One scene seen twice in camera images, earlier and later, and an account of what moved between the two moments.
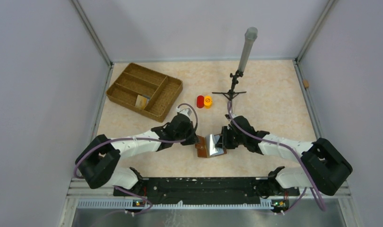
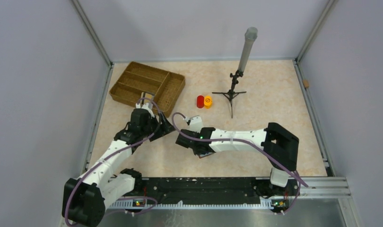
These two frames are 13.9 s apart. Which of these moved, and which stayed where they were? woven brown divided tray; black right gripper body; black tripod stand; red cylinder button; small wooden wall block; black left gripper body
Moved: black right gripper body; black left gripper body
Stayed: small wooden wall block; red cylinder button; black tripod stand; woven brown divided tray
